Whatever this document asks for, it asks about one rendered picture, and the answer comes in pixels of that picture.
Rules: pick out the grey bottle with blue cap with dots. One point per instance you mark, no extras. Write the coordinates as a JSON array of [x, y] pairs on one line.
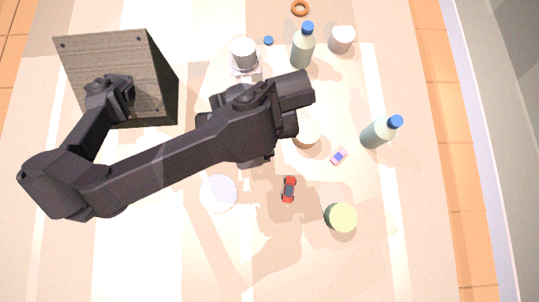
[[382, 130]]

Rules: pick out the white bottle with blue cap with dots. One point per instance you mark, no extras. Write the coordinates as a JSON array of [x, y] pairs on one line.
[[303, 45]]

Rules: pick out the orange ring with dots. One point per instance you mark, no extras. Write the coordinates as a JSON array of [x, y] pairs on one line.
[[299, 3]]

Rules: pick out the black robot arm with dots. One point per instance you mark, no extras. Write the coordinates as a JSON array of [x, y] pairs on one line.
[[244, 128]]

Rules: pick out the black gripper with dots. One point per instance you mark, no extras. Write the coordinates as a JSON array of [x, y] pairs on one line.
[[290, 121]]

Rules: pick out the red toy car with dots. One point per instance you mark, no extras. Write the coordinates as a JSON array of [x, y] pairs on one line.
[[290, 183]]

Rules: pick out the pink eraser with blue sleeve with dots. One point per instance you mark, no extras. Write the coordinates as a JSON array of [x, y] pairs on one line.
[[338, 156]]

